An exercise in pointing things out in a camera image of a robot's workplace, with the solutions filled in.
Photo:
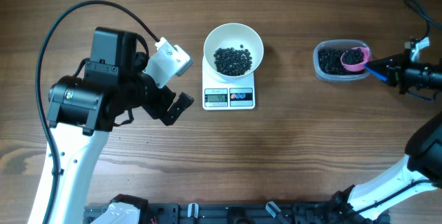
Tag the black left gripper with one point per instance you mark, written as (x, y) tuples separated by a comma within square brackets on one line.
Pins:
[(157, 109)]

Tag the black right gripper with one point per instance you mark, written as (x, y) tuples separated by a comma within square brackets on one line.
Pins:
[(395, 67)]

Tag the pink scoop blue handle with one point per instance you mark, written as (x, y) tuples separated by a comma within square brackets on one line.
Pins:
[(356, 59)]

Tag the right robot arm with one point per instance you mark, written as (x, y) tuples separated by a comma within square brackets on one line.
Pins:
[(418, 171)]

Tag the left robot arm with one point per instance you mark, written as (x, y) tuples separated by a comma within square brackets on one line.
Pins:
[(82, 112)]

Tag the white digital kitchen scale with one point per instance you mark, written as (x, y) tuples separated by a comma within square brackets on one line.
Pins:
[(226, 95)]

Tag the white bowl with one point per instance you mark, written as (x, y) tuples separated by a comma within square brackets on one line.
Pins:
[(233, 35)]

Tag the clear plastic container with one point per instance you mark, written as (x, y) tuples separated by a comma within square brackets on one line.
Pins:
[(328, 66)]

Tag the black beans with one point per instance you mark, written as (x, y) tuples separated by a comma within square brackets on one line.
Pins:
[(232, 62)]

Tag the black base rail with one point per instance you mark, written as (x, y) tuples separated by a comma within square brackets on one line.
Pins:
[(139, 210)]

